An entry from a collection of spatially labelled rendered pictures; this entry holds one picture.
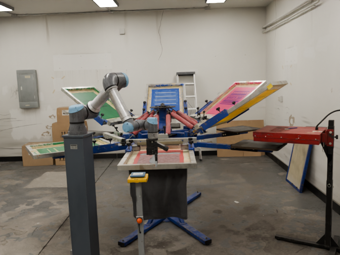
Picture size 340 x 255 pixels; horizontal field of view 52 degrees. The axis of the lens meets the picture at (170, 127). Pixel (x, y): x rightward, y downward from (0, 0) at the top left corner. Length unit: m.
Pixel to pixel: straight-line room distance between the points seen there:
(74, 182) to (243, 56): 5.21
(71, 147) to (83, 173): 0.22
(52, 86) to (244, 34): 4.07
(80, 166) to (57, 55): 5.01
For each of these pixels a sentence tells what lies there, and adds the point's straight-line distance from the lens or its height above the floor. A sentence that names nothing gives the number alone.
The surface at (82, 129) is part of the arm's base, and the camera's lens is 2.82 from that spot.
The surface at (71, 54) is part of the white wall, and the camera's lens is 7.55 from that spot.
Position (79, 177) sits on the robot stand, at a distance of 2.86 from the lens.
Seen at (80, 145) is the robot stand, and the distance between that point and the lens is 2.79.
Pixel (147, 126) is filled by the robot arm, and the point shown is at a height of 1.27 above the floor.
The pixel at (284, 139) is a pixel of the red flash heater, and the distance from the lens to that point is 3.23.
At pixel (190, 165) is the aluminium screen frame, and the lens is 2.56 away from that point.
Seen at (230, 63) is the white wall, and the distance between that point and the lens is 7.31.
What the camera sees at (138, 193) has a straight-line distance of 2.43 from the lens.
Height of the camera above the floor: 1.59
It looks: 8 degrees down
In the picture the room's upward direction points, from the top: 2 degrees counter-clockwise
